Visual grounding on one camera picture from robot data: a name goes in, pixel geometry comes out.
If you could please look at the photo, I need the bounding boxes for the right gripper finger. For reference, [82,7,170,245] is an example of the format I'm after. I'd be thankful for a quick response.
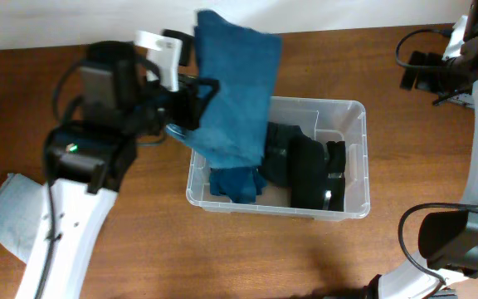
[400,51,426,91]
[413,51,441,91]

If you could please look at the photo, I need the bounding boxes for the dark blue jeans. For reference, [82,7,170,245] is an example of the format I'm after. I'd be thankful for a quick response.
[164,8,284,170]

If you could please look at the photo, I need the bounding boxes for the teal garment with tape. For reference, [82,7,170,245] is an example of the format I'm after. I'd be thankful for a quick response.
[209,167,267,204]

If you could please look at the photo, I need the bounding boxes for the black garment small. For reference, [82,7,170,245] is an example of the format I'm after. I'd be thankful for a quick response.
[258,122,303,187]

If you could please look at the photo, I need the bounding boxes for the black garment large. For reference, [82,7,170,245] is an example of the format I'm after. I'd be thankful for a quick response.
[287,135,346,212]

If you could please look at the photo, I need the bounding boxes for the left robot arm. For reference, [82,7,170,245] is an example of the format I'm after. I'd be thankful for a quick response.
[17,30,220,298]

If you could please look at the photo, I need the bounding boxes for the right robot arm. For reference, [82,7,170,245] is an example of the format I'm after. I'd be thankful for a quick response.
[360,1,478,299]

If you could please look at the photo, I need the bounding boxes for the clear plastic storage bin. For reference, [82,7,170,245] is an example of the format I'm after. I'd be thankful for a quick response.
[186,96,371,222]

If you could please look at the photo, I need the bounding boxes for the light blue folded jeans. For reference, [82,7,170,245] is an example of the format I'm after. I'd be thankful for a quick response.
[0,173,45,263]

